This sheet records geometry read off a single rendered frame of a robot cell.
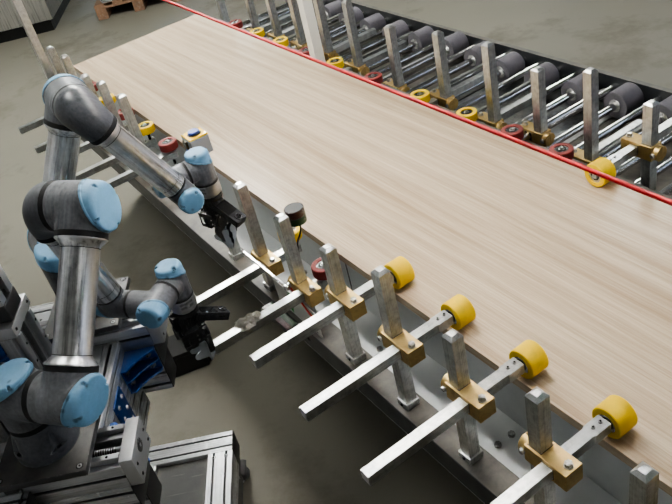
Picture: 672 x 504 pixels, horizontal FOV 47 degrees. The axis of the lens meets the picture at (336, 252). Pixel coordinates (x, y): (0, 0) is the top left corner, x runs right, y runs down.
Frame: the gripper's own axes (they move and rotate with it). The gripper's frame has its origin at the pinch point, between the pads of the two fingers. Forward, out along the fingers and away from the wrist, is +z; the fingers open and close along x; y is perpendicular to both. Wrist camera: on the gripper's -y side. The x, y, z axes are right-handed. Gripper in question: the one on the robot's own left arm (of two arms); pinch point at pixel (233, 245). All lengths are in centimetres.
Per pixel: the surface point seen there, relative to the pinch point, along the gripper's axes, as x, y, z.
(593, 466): 19, -124, 24
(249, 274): 2.7, -6.1, 8.7
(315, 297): 5.7, -35.5, 7.3
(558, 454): 39, -125, -5
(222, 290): 12.4, -2.3, 8.9
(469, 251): -24, -73, 2
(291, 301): 10.5, -29.9, 6.7
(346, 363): 14, -49, 22
